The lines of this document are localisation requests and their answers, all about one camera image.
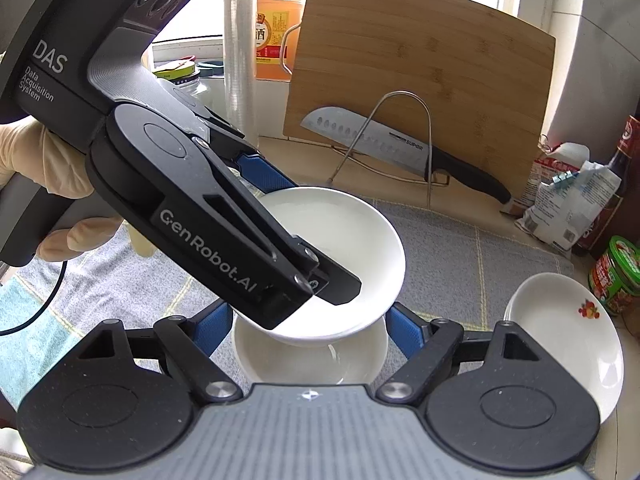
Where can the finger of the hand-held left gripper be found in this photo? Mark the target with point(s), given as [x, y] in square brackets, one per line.
[225, 250]
[265, 172]

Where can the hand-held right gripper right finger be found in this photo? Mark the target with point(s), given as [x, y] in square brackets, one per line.
[407, 330]

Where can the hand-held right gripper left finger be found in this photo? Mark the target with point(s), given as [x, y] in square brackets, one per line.
[215, 327]

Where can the white fruit-print plate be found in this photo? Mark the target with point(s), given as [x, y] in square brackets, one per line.
[550, 350]

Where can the person's left hand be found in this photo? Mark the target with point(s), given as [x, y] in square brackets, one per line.
[35, 155]

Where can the grey and teal dish towel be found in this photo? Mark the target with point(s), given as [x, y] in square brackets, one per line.
[450, 270]

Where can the glass jar yellow-green lid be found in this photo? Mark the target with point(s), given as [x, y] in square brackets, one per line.
[175, 72]

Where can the window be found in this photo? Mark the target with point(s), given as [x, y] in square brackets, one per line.
[205, 5]

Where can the dark blue round lid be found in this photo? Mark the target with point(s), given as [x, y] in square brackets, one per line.
[210, 67]

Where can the tall plastic wrap roll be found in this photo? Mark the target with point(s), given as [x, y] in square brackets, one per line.
[240, 60]

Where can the orange cooking oil bottle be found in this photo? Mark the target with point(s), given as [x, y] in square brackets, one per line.
[272, 35]

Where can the white crumpled food bag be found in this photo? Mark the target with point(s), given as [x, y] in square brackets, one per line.
[565, 220]

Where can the bamboo cutting board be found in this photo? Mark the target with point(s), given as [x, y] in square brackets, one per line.
[425, 50]

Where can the green-lid sauce jar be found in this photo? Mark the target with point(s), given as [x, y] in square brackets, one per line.
[617, 280]

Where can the white bag red print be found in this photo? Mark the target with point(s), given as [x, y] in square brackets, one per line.
[550, 165]

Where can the dark soy sauce bottle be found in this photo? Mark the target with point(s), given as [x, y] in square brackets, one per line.
[622, 175]

